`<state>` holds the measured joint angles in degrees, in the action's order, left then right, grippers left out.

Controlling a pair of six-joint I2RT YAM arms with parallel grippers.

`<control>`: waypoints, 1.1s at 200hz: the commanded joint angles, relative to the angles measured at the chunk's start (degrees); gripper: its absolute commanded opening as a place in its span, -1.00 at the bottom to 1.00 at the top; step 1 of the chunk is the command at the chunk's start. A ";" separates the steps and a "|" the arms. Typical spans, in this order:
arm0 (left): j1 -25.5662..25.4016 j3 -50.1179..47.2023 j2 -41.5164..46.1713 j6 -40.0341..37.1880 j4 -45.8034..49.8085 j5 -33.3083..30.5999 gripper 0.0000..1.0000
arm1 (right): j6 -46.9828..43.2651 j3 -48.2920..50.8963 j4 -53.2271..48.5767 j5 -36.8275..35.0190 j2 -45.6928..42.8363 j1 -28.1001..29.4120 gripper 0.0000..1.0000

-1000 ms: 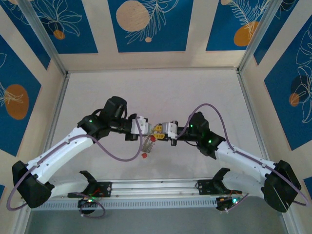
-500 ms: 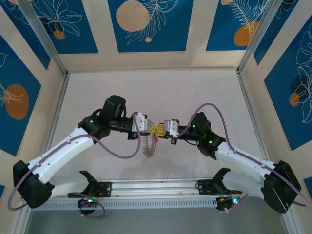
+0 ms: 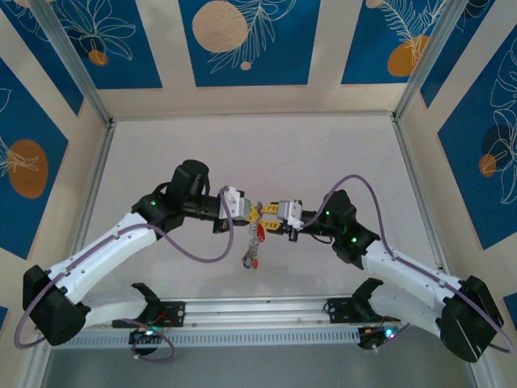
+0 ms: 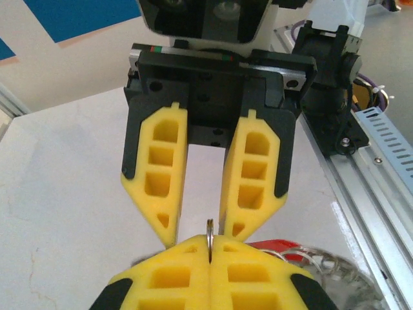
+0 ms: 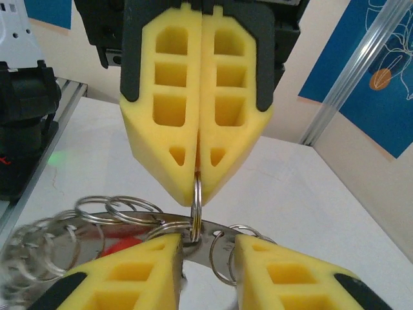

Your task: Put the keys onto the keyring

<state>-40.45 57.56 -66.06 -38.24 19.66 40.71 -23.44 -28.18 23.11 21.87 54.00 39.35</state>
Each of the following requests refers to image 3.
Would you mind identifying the metal keyring disc with rings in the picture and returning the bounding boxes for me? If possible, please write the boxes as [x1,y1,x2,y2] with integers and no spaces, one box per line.
[241,209,268,271]

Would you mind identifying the black right controller board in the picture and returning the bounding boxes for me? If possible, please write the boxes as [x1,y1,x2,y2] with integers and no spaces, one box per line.
[357,325,405,352]

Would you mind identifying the black controller board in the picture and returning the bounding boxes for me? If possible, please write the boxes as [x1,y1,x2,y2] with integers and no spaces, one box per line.
[128,326,165,356]
[357,325,405,352]

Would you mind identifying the black left controller board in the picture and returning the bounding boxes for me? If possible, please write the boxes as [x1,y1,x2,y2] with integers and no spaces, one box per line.
[128,326,165,356]

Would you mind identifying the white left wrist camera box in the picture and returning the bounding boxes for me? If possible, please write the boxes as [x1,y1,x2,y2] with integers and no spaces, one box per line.
[217,185,250,222]

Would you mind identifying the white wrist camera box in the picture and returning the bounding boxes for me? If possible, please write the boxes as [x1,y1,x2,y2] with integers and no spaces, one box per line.
[277,199,305,228]
[217,185,250,222]

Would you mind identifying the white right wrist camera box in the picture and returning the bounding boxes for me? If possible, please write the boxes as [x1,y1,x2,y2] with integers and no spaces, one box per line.
[277,199,305,228]

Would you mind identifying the aluminium mounting rail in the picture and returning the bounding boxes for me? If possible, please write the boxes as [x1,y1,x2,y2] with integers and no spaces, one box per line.
[34,293,480,335]

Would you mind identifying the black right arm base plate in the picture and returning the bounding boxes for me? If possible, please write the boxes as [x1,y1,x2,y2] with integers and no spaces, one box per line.
[326,297,403,324]

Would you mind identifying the aluminium table back rail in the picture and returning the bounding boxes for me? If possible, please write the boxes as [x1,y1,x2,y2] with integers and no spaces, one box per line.
[108,112,399,122]

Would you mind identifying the aluminium table side rail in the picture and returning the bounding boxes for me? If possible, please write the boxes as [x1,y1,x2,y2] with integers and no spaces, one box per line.
[391,115,456,292]
[58,119,118,302]

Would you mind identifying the grey slotted cable duct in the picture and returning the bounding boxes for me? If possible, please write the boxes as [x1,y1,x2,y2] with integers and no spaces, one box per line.
[50,326,364,351]

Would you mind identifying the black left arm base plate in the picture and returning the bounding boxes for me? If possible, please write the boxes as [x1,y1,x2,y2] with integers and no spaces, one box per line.
[111,301,187,328]

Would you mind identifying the aluminium frame post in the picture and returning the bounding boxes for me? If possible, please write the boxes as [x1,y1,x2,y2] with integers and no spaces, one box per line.
[393,0,496,122]
[30,0,113,125]

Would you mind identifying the aluminium frame leg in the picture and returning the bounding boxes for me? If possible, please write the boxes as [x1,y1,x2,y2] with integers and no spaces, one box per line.
[464,355,492,388]
[23,343,54,388]

